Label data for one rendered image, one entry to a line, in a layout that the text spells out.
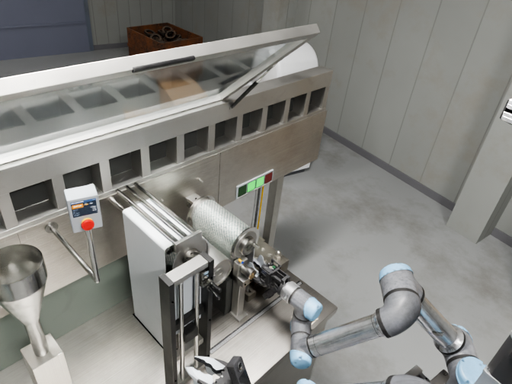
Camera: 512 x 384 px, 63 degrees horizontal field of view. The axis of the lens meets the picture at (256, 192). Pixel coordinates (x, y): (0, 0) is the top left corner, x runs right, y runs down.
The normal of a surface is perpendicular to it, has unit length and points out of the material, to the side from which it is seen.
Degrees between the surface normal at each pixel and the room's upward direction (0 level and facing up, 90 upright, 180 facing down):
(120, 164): 90
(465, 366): 8
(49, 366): 90
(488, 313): 0
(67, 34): 90
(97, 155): 90
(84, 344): 0
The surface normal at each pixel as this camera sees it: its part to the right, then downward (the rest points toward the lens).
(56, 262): 0.70, 0.46
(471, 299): 0.09, -0.81
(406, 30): -0.81, 0.28
